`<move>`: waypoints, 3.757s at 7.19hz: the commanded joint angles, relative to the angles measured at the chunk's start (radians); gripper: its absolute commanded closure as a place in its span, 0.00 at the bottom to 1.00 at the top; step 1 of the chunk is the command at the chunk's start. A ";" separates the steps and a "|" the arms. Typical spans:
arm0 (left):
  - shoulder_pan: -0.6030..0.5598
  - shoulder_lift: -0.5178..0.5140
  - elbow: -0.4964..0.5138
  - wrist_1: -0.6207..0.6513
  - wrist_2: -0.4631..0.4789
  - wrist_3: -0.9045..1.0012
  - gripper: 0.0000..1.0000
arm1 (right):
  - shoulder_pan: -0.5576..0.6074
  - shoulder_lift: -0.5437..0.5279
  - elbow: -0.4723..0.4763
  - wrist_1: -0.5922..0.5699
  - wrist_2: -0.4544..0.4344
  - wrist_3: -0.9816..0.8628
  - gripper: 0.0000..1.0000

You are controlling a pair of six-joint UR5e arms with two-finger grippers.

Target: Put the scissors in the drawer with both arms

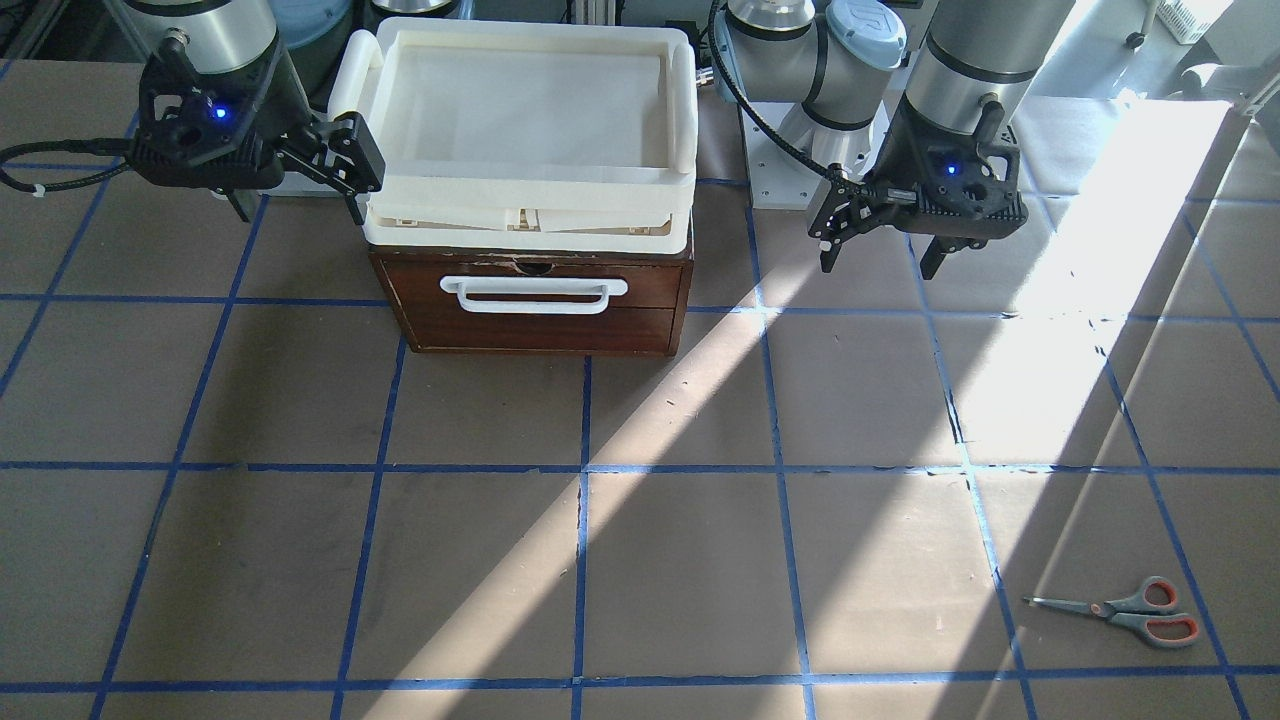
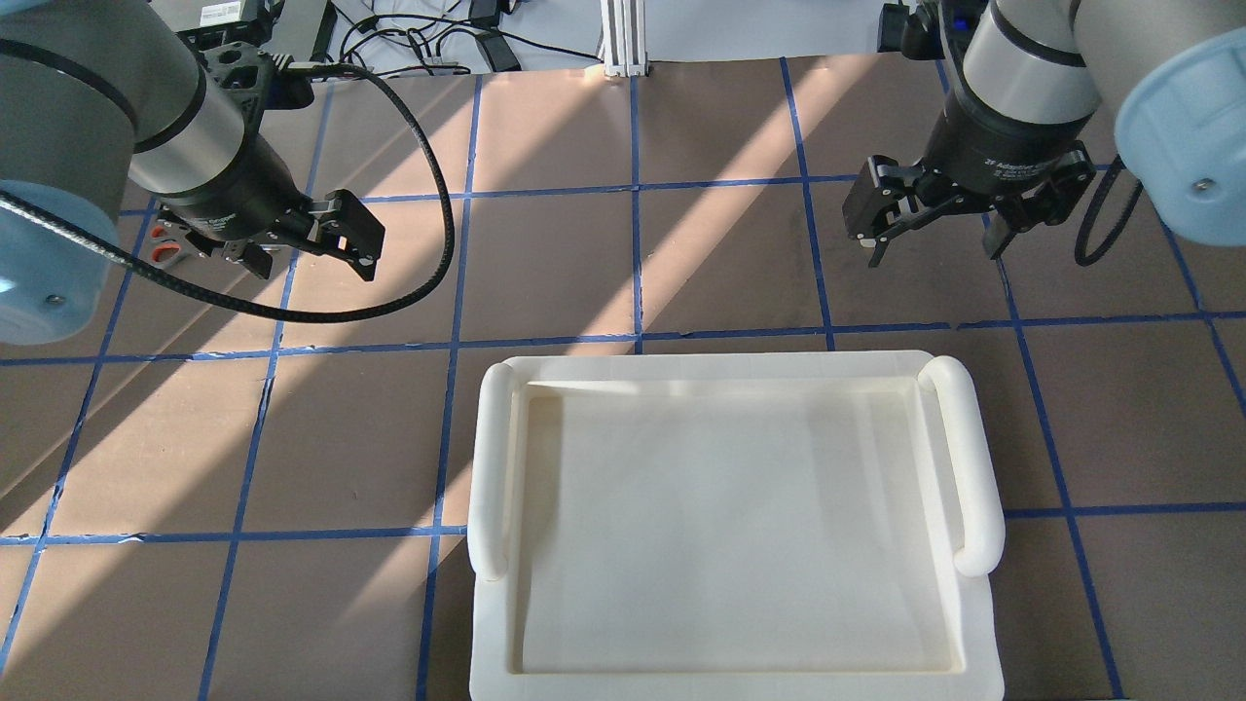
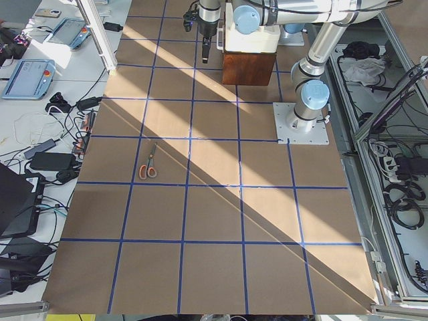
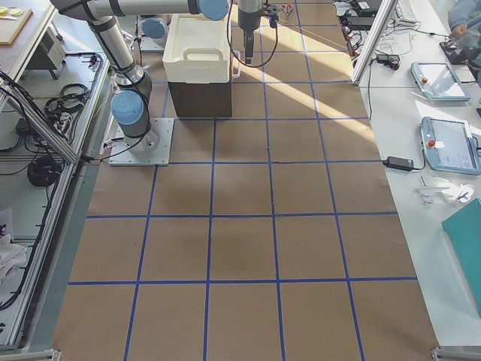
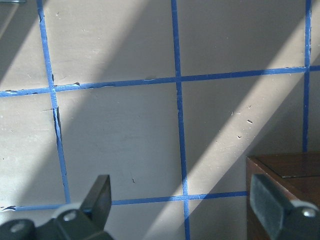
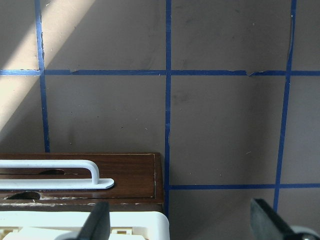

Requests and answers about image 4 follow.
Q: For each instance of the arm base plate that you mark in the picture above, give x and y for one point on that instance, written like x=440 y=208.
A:
x=154 y=149

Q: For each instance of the upper teach pendant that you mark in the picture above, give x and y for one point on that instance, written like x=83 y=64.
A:
x=438 y=82

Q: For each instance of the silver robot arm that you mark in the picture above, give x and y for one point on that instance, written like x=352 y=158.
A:
x=130 y=107

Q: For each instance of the aluminium frame post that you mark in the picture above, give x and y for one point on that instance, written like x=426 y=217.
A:
x=379 y=25

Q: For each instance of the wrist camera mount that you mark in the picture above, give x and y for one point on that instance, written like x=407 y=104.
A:
x=271 y=13

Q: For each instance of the lower teach pendant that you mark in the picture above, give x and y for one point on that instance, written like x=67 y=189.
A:
x=449 y=146

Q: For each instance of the person in blue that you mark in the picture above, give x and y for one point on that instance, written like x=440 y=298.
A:
x=459 y=16

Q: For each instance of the grey metal box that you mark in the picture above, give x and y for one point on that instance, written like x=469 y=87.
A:
x=48 y=56

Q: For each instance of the black power adapter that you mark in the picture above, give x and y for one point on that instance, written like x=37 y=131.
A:
x=397 y=163

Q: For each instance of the wooden board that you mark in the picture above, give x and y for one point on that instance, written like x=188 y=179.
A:
x=12 y=23

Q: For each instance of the teach pendant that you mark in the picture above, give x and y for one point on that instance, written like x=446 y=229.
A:
x=449 y=146
x=438 y=82

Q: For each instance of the grey orange scissors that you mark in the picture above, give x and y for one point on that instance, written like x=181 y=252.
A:
x=286 y=9

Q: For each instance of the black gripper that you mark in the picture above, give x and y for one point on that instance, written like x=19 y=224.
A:
x=248 y=21

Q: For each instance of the white plastic tray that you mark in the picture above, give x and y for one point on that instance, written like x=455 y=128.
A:
x=197 y=50

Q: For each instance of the brown wooden drawer cabinet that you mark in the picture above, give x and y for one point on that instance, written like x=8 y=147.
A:
x=202 y=100

